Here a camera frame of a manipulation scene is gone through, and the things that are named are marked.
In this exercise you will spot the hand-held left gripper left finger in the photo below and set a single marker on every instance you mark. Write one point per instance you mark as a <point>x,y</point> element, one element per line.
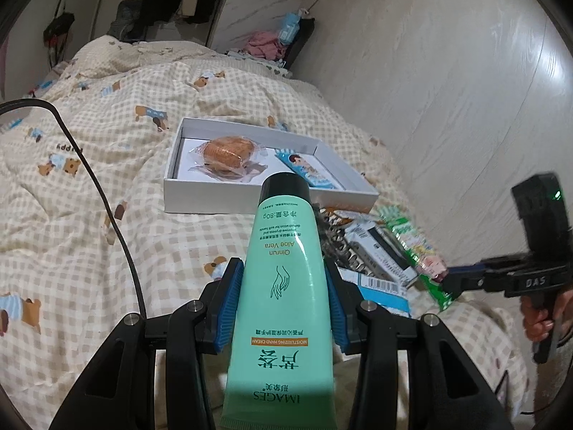
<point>228,304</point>

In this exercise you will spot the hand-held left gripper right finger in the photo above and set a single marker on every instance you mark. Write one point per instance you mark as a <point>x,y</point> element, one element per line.
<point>336,313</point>

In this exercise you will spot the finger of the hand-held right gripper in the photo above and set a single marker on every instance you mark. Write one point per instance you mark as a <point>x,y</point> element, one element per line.
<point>461,284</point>

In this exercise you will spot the blue white snack bar packet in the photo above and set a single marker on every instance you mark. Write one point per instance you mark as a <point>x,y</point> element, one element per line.
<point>380,295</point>

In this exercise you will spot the green cartoon snack packet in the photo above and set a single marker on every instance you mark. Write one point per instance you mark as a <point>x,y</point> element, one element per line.
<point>421,255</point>

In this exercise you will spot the green hand cream tube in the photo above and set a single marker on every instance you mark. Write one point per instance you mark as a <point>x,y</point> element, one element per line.
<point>277,322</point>

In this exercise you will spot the clear grey hair clip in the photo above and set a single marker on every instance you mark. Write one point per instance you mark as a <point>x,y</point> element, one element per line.
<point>340,242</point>

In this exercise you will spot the grey black snack packet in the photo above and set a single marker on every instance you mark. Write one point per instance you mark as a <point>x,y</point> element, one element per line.
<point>380,251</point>

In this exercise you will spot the orange striped snack packet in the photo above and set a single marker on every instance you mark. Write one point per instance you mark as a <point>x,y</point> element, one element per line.
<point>338,211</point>

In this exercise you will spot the white cardboard box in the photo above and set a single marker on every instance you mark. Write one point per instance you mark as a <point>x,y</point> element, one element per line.
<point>179,197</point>

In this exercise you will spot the blue cartoon snack packet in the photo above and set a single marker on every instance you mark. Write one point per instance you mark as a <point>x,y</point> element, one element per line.
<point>309,170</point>

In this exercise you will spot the bread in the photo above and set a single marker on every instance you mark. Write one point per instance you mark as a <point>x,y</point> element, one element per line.
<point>226,154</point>

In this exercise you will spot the person's right hand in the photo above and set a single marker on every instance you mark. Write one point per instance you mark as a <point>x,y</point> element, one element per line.
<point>530,318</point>

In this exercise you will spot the heart print pillow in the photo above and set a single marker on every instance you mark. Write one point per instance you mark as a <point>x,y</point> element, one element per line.
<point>277,68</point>

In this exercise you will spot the pink cloth pile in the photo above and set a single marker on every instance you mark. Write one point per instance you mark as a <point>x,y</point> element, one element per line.
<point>264,45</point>

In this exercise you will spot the black chair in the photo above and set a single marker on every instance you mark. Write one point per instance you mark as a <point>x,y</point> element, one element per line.
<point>300,45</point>

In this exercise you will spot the blue tissue pack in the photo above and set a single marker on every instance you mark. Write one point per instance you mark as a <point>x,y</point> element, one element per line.
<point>288,29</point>

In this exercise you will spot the dark standing fan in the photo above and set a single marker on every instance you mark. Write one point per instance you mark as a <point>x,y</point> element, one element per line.
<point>127,18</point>

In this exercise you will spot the black hanging bag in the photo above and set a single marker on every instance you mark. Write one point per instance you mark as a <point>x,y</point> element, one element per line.
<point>58,24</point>

